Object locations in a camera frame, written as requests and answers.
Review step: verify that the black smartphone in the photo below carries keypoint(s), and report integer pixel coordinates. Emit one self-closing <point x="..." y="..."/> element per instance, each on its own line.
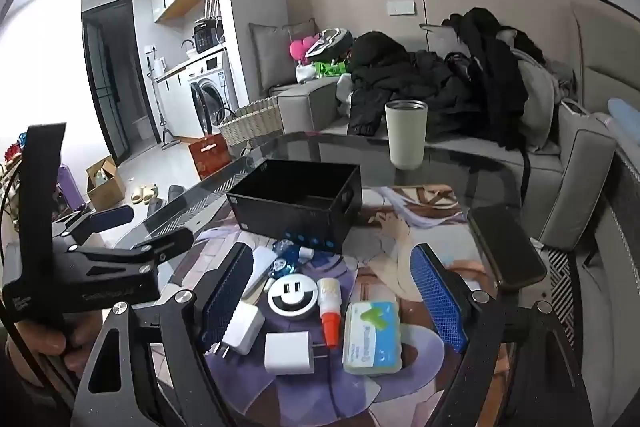
<point x="505" y="247"/>

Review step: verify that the pink plush toy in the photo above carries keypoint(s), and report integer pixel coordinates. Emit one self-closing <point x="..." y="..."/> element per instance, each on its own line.
<point x="300" y="48"/>

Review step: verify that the white kettle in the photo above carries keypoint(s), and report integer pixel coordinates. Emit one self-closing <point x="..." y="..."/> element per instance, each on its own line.
<point x="159" y="67"/>

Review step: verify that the wicker basket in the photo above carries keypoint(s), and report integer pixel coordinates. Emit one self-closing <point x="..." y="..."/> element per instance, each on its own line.
<point x="250" y="124"/>

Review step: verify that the beige slipper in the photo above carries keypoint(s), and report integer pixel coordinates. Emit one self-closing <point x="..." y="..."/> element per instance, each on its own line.
<point x="149" y="192"/>
<point x="137" y="198"/>

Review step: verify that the mop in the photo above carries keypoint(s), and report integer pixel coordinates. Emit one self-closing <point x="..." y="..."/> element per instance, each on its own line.
<point x="168" y="138"/>

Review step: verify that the white washing machine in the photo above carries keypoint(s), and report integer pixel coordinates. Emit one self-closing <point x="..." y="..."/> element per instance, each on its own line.
<point x="215" y="77"/>

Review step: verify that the purple container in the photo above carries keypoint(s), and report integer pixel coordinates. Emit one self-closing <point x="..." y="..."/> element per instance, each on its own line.
<point x="72" y="187"/>

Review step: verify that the black countertop cooker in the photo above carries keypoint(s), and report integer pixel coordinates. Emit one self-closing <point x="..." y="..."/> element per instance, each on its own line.
<point x="207" y="37"/>

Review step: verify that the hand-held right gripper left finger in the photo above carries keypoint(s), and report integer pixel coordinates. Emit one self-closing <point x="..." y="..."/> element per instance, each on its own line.
<point x="225" y="292"/>

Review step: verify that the white rectangular packet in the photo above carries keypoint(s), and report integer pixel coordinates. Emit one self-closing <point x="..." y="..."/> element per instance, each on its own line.
<point x="260" y="267"/>

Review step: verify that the printed cartoon table mat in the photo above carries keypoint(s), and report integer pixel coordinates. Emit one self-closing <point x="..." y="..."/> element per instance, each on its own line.
<point x="390" y="267"/>

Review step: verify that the person's left hand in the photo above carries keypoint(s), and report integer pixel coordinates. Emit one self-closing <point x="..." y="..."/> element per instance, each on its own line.
<point x="45" y="347"/>

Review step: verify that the white wall switch panel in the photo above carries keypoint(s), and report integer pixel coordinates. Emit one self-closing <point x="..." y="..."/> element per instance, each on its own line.
<point x="401" y="8"/>

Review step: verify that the white kitchen base cabinet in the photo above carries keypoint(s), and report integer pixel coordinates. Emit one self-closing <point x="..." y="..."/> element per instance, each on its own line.
<point x="175" y="102"/>

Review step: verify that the white wifi router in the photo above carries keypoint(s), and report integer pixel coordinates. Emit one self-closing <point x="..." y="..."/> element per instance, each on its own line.
<point x="211" y="14"/>

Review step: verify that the white insulated tumbler cup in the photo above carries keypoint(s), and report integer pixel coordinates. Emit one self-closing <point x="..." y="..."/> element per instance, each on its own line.
<point x="405" y="137"/>

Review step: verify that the black draped garment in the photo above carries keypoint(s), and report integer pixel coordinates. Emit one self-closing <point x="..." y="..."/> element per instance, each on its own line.
<point x="490" y="67"/>

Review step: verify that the green toy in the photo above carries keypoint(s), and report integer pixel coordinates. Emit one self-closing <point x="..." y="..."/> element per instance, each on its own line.
<point x="330" y="68"/>

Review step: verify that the green and blue plastic case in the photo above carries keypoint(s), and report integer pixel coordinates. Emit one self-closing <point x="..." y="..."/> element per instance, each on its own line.
<point x="372" y="337"/>

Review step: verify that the cardboard box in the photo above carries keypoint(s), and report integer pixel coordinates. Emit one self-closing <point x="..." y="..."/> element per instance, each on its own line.
<point x="107" y="189"/>

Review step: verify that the black puffer jacket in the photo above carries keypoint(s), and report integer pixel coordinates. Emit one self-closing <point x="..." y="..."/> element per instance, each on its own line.
<point x="395" y="77"/>

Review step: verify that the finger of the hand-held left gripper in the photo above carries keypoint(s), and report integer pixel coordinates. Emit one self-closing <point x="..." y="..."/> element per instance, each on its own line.
<point x="112" y="217"/>
<point x="170" y="242"/>

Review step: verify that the light blue bolster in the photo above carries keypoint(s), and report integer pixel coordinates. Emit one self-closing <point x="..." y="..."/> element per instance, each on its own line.
<point x="625" y="114"/>

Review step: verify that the black framed glass door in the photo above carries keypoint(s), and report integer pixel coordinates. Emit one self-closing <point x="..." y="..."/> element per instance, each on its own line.
<point x="107" y="82"/>

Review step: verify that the white plastic bag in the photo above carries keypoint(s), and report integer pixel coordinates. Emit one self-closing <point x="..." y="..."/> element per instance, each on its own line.
<point x="305" y="73"/>

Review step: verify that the white garment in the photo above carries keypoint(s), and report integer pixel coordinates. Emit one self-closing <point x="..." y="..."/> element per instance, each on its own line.
<point x="344" y="89"/>

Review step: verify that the black plastic storage box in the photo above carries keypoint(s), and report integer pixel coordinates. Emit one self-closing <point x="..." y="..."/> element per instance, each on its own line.
<point x="300" y="207"/>

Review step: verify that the kitchen faucet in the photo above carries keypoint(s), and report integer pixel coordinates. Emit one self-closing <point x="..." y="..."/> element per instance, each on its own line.
<point x="188" y="44"/>

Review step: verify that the grey slipper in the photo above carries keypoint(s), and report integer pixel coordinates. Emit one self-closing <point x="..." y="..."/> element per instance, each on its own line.
<point x="177" y="193"/>
<point x="156" y="205"/>

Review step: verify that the small blue bottle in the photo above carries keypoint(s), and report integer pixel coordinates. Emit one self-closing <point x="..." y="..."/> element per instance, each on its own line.
<point x="287" y="264"/>

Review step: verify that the grey sofa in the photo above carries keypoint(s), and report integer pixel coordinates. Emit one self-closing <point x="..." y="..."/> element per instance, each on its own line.
<point x="310" y="107"/>

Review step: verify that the black and white helmet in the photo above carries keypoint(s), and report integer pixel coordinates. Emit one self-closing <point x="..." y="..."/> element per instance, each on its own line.
<point x="330" y="43"/>

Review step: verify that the grey throw pillow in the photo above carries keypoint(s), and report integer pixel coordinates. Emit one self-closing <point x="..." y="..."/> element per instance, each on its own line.
<point x="270" y="57"/>

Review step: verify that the glue bottle with orange cap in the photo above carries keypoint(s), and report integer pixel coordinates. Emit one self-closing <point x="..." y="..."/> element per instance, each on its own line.
<point x="330" y="307"/>

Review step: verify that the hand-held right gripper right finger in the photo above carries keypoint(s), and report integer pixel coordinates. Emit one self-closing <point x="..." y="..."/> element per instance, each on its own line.
<point x="440" y="302"/>

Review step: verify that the grey garment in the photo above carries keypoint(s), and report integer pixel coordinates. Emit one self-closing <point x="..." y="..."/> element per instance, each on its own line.
<point x="540" y="97"/>

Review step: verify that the grey plastic bin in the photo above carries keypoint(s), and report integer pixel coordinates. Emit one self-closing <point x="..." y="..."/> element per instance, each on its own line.
<point x="142" y="129"/>

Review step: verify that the red gift bag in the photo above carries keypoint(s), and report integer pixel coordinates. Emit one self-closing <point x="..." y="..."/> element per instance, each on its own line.
<point x="210" y="157"/>

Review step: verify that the grey upholstered headboard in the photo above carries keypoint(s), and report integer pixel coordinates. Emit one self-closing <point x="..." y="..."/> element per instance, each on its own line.
<point x="605" y="52"/>

